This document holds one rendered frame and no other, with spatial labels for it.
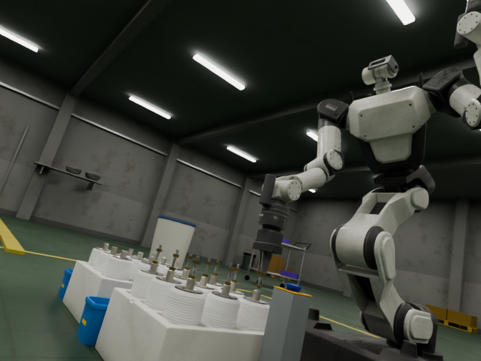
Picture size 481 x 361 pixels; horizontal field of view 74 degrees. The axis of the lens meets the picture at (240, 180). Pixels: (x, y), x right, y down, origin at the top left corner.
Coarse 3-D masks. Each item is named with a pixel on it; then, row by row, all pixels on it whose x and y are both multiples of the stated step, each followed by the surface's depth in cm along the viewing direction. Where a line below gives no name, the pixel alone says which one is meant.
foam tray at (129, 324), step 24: (120, 288) 102; (120, 312) 91; (144, 312) 81; (120, 336) 87; (144, 336) 77; (168, 336) 71; (192, 336) 74; (216, 336) 78; (240, 336) 83; (120, 360) 82; (144, 360) 73; (168, 360) 71; (192, 360) 74; (216, 360) 78; (240, 360) 83
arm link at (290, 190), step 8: (272, 176) 100; (264, 184) 100; (272, 184) 100; (280, 184) 101; (288, 184) 98; (296, 184) 100; (264, 192) 99; (272, 192) 100; (280, 192) 100; (288, 192) 98; (296, 192) 100; (264, 200) 98; (272, 200) 101; (280, 200) 100; (288, 200) 100; (264, 208) 100; (272, 208) 99; (280, 208) 99; (288, 208) 101
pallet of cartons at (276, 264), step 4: (272, 256) 1315; (276, 256) 1302; (272, 260) 1309; (276, 260) 1303; (280, 260) 1321; (284, 260) 1343; (272, 264) 1229; (276, 264) 1222; (280, 264) 1321; (256, 268) 1270; (268, 268) 1233; (272, 268) 1224; (276, 268) 1224; (280, 268) 1245; (284, 268) 1269; (288, 268) 1292; (256, 272) 1258; (272, 272) 1218; (276, 272) 1225; (280, 272) 1247; (272, 276) 1209; (280, 276) 1257; (288, 280) 1291
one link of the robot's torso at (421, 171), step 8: (416, 168) 129; (424, 168) 131; (384, 176) 129; (392, 176) 126; (400, 176) 123; (408, 176) 122; (416, 176) 126; (424, 176) 131; (376, 184) 130; (384, 184) 128; (392, 184) 125; (400, 184) 123; (424, 184) 131; (432, 184) 138; (384, 192) 129; (392, 192) 126; (400, 192) 125; (432, 192) 141
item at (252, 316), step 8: (240, 304) 94; (248, 304) 92; (256, 304) 92; (264, 304) 93; (240, 312) 93; (248, 312) 91; (256, 312) 91; (264, 312) 92; (240, 320) 92; (248, 320) 91; (256, 320) 91; (264, 320) 92; (248, 328) 90; (256, 328) 91; (264, 328) 92
